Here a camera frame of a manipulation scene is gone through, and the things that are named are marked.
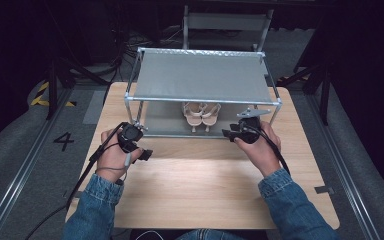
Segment white high-heeled sandal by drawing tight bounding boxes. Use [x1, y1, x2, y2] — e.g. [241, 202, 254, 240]
[181, 101, 205, 134]
[201, 102, 222, 133]

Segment white cable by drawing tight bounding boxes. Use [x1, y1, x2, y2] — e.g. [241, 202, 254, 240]
[135, 229, 165, 240]

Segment bundle of floor cables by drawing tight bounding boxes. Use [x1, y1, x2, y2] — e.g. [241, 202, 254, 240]
[121, 26, 185, 53]

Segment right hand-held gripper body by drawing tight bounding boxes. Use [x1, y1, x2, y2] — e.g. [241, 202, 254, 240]
[229, 107, 272, 145]

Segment black tripod stand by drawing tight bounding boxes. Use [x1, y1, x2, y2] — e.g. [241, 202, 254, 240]
[279, 58, 332, 127]
[44, 54, 110, 121]

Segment grey tape piece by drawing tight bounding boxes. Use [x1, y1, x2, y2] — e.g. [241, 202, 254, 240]
[314, 185, 335, 195]

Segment metal floor rail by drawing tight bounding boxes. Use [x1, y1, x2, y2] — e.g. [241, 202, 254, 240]
[0, 88, 75, 240]
[304, 93, 383, 240]

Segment person's left hand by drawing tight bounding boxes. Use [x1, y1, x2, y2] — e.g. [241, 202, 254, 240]
[95, 127, 145, 184]

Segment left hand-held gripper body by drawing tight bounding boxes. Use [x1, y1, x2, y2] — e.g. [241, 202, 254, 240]
[116, 121, 149, 154]

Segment grey metal shoe rack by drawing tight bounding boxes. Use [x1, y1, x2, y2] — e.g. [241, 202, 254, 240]
[123, 47, 283, 139]

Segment person's right hand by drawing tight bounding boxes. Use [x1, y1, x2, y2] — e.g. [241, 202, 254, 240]
[233, 120, 283, 179]

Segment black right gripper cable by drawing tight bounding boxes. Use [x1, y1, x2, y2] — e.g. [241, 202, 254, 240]
[251, 123, 292, 177]

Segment yellow black floor tape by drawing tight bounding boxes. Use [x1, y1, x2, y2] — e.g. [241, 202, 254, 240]
[29, 81, 78, 108]

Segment thin grey cable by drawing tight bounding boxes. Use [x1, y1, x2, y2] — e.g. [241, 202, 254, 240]
[95, 152, 133, 184]

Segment person's denim legs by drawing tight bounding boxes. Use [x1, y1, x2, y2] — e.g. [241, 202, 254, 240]
[174, 227, 249, 240]

